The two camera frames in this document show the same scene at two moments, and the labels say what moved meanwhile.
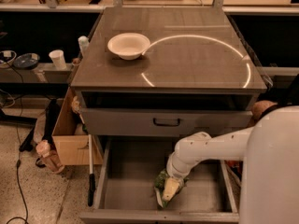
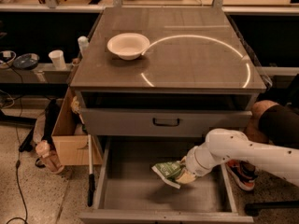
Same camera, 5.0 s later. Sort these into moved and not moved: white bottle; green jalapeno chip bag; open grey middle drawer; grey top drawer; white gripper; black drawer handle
Moved: green jalapeno chip bag; white gripper
Not moved: black drawer handle; grey top drawer; open grey middle drawer; white bottle
